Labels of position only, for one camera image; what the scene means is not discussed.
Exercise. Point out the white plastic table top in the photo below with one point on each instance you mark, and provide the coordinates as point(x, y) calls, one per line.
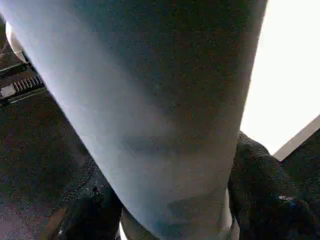
point(287, 75)

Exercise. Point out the black work surface mat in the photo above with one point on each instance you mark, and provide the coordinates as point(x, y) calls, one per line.
point(30, 140)

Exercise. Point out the white plastic table leg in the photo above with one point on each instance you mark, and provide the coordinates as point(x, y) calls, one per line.
point(150, 87)

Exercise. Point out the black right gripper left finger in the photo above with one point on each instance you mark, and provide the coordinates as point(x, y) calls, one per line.
point(95, 215)

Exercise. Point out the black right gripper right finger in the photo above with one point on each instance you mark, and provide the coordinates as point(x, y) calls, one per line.
point(270, 200)

